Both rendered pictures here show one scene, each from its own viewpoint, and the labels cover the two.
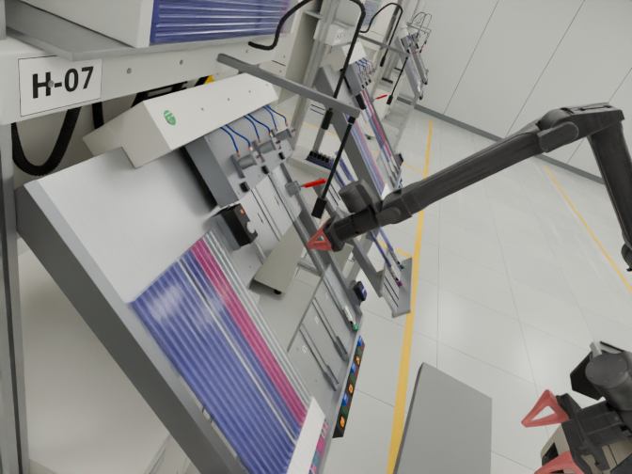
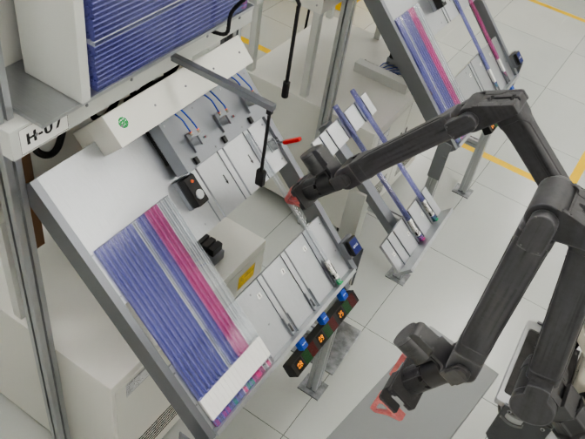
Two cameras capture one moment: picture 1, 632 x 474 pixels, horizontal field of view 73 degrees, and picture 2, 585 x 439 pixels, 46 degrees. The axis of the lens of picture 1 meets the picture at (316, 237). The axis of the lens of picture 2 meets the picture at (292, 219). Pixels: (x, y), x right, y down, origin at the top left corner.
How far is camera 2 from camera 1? 0.93 m
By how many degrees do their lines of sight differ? 22
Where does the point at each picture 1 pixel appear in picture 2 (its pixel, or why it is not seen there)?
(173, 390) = (119, 310)
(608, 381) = (398, 341)
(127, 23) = (76, 91)
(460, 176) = (395, 151)
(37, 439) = (61, 337)
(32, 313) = not seen: hidden behind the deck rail
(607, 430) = (412, 380)
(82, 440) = (90, 343)
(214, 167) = (168, 147)
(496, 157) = (421, 137)
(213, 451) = (148, 354)
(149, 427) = not seen: hidden behind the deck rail
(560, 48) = not seen: outside the picture
